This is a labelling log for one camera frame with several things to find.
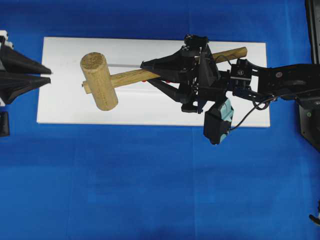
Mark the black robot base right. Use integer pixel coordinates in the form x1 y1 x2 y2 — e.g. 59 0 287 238
297 0 320 151

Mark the black camera cable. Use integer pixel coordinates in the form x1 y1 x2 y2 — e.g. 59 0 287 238
213 54 278 132

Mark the small white marked plate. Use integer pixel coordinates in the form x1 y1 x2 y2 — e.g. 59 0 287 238
108 64 161 88

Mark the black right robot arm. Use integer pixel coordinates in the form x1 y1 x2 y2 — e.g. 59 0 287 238
140 34 320 114

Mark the black block left edge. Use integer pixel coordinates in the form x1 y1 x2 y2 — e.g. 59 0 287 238
0 111 10 137

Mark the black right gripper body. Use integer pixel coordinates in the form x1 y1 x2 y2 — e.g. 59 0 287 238
181 34 232 114

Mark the blue table cloth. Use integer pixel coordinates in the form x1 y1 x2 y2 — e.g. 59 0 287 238
0 0 320 240

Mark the wooden mallet hammer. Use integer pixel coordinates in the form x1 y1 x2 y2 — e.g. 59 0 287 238
80 47 247 111

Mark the large white board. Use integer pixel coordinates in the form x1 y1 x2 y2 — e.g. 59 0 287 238
36 36 272 128

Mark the black teal wrist camera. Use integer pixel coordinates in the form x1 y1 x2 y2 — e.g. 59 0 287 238
203 97 234 145

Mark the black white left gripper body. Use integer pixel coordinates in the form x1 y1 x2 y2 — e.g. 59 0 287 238
0 30 13 52

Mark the black object bottom right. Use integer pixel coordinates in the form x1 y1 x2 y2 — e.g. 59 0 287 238
308 200 320 227

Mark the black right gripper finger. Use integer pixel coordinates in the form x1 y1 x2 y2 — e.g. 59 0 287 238
140 47 198 82
149 78 193 104

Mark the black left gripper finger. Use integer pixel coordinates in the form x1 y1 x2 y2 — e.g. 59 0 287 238
0 76 51 105
0 44 52 75

